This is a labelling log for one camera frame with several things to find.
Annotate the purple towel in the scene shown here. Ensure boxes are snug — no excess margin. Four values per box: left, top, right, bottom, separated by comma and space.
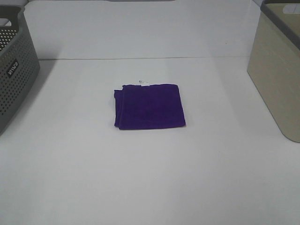
114, 84, 186, 130

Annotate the grey perforated plastic basket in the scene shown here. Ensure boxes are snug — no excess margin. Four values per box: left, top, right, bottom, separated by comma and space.
0, 5, 40, 133

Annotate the beige plastic basket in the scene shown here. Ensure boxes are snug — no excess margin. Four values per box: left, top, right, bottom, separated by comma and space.
247, 0, 300, 143

